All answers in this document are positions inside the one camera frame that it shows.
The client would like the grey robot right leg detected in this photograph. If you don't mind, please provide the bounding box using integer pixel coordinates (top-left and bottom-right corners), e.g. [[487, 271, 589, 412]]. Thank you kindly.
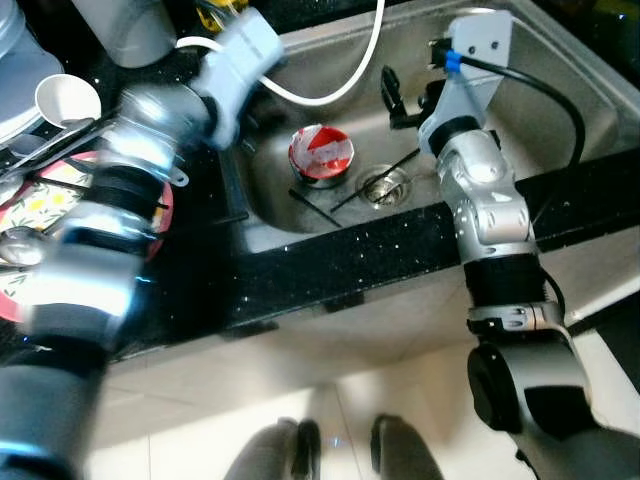
[[370, 415, 446, 480]]

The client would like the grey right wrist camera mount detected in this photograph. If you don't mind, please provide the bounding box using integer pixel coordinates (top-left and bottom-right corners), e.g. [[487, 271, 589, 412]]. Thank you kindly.
[[425, 10, 513, 131]]

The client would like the grey cylindrical container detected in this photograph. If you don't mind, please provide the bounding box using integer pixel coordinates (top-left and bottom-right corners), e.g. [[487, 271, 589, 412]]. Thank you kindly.
[[70, 0, 179, 69]]

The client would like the grey cabinet door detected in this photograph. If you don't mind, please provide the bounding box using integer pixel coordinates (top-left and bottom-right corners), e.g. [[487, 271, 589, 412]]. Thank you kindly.
[[105, 225, 640, 406]]

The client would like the grey robot left leg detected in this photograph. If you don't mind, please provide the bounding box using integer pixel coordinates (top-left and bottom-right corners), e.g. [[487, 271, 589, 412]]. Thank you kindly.
[[222, 418, 321, 480]]

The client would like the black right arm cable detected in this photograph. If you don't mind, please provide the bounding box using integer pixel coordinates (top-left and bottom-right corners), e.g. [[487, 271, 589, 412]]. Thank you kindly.
[[430, 40, 588, 171]]

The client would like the white flexible hose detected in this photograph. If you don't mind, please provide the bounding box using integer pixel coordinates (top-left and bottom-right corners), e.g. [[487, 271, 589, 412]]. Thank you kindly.
[[175, 0, 388, 108]]

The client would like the pink rimmed floral plate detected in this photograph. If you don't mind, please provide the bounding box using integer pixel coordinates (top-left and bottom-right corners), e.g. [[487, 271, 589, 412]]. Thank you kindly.
[[0, 150, 176, 326]]

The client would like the red and white bowl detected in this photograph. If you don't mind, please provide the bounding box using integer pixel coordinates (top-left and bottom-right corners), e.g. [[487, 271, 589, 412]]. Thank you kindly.
[[288, 124, 356, 189]]

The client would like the stainless steel sink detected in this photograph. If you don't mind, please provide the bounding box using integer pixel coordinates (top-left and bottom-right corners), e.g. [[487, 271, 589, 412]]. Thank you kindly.
[[213, 0, 633, 256]]

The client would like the metal sink drain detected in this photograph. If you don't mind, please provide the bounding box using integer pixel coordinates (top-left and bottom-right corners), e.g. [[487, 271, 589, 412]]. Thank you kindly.
[[357, 165, 413, 209]]

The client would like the grey robot leg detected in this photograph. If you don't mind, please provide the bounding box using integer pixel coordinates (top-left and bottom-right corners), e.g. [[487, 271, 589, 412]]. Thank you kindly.
[[370, 415, 446, 480], [222, 418, 321, 480]]

